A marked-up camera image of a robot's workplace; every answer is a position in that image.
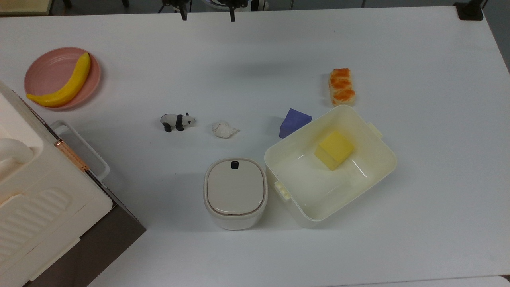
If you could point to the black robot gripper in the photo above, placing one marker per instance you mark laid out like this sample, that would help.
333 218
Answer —
235 2

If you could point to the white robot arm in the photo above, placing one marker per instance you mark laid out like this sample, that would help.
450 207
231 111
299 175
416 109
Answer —
259 4

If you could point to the orange glazed bread loaf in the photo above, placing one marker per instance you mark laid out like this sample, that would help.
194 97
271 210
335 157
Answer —
342 87

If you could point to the cream plastic basket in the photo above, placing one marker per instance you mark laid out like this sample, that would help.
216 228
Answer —
318 187

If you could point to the black white panda toy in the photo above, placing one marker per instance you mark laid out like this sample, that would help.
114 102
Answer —
176 120

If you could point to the crumpled white paper ball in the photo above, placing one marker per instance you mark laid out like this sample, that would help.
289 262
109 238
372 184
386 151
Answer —
224 129

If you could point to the purple block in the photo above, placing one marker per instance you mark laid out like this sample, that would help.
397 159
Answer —
293 121

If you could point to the yellow banana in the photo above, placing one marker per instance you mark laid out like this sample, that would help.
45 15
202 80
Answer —
67 88

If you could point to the pink round plate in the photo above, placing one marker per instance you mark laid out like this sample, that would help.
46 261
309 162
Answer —
51 72

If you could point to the white lidded bin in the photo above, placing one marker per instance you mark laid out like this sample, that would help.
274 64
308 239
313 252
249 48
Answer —
235 192

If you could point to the yellowish wooden furniture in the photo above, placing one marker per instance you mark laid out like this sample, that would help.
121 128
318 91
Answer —
24 6

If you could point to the white plastic tray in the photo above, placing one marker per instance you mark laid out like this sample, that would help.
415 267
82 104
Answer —
85 153

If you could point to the yellow cube block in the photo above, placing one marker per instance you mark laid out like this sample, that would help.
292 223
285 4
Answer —
334 150

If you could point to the white brown appliance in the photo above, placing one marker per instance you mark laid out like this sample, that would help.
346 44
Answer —
44 215

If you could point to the black corner clamp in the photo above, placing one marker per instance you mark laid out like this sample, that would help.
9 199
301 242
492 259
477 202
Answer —
470 9

